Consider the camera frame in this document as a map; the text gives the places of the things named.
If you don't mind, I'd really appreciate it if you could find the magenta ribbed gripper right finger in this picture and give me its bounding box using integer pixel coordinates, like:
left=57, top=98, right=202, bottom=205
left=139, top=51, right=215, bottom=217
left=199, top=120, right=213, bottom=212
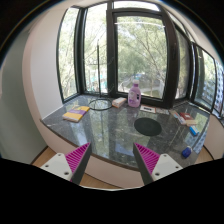
left=133, top=143, right=182, bottom=185

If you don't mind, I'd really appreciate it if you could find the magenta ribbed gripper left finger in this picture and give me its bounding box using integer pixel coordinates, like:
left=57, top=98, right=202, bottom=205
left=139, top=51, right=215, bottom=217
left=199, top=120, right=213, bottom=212
left=41, top=143, right=92, bottom=185

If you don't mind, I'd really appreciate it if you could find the blue computer mouse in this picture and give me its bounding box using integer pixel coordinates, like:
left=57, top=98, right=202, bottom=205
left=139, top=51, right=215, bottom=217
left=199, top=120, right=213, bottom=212
left=182, top=146, right=192, bottom=158

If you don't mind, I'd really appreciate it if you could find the round black mouse pad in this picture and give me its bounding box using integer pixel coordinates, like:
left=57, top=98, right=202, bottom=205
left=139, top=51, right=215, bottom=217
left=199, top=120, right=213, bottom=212
left=134, top=118, right=162, bottom=136

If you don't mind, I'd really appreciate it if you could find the yellow and purple book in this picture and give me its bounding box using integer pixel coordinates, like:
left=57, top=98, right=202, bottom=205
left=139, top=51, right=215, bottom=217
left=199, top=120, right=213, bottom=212
left=63, top=105, right=89, bottom=122

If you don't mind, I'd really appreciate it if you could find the long thin colourful box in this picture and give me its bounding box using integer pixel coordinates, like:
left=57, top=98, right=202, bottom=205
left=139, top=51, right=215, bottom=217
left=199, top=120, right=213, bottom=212
left=169, top=110, right=186, bottom=125

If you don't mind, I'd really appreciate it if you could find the small blue packet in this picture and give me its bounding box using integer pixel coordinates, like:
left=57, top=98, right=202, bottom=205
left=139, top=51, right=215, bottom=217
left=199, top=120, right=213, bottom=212
left=189, top=126, right=199, bottom=136

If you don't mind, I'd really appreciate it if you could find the flat white card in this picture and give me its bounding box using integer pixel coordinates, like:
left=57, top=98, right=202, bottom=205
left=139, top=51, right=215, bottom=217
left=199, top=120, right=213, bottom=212
left=140, top=105, right=156, bottom=113

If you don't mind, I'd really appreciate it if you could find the red and white box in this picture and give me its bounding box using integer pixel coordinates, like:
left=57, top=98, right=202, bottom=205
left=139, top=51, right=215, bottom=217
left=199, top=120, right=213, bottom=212
left=180, top=112, right=197, bottom=126

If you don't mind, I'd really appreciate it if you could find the black round-base metal stand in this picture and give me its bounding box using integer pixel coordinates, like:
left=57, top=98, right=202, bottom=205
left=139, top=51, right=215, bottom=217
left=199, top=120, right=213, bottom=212
left=89, top=43, right=112, bottom=111

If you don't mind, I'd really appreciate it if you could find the pink lotion bottle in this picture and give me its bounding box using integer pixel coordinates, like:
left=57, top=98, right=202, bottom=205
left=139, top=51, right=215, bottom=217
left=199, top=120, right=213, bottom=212
left=128, top=80, right=141, bottom=108

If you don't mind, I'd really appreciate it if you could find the small beige box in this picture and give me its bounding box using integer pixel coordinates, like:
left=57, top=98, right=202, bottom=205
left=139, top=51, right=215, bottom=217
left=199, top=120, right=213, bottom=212
left=112, top=97, right=127, bottom=108

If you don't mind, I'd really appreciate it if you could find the black window frame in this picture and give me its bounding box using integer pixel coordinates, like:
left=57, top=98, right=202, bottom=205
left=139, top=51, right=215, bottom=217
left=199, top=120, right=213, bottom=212
left=57, top=0, right=224, bottom=113

